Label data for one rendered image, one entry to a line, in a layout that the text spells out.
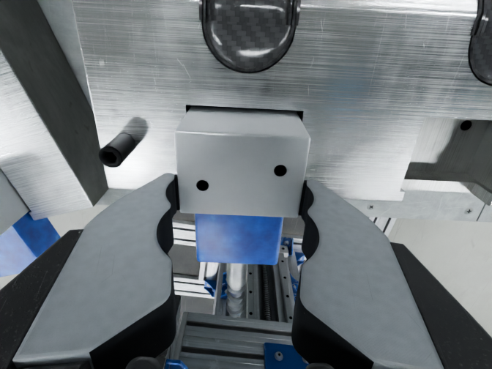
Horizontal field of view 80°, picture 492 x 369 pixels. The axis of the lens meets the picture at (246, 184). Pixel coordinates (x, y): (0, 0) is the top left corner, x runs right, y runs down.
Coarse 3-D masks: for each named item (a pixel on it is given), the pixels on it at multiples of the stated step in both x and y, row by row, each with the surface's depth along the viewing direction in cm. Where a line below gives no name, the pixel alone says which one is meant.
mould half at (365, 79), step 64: (128, 0) 11; (192, 0) 11; (320, 0) 11; (384, 0) 11; (448, 0) 11; (128, 64) 12; (192, 64) 12; (320, 64) 12; (384, 64) 12; (448, 64) 12; (128, 128) 14; (320, 128) 14; (384, 128) 14; (384, 192) 15
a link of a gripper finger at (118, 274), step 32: (160, 192) 10; (96, 224) 9; (128, 224) 9; (160, 224) 9; (96, 256) 7; (128, 256) 8; (160, 256) 8; (64, 288) 7; (96, 288) 7; (128, 288) 7; (160, 288) 7; (64, 320) 6; (96, 320) 6; (128, 320) 6; (160, 320) 6; (32, 352) 5; (64, 352) 5; (96, 352) 5; (128, 352) 6; (160, 352) 7
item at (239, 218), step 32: (192, 128) 11; (224, 128) 11; (256, 128) 11; (288, 128) 11; (192, 160) 11; (224, 160) 11; (256, 160) 11; (288, 160) 11; (192, 192) 12; (224, 192) 12; (256, 192) 12; (288, 192) 12; (224, 224) 14; (256, 224) 14; (224, 256) 15; (256, 256) 15
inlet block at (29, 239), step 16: (0, 176) 19; (0, 192) 18; (16, 192) 20; (0, 208) 18; (16, 208) 19; (0, 224) 18; (16, 224) 19; (32, 224) 21; (48, 224) 22; (0, 240) 20; (16, 240) 20; (32, 240) 20; (48, 240) 22; (0, 256) 20; (16, 256) 20; (32, 256) 20; (0, 272) 21; (16, 272) 21
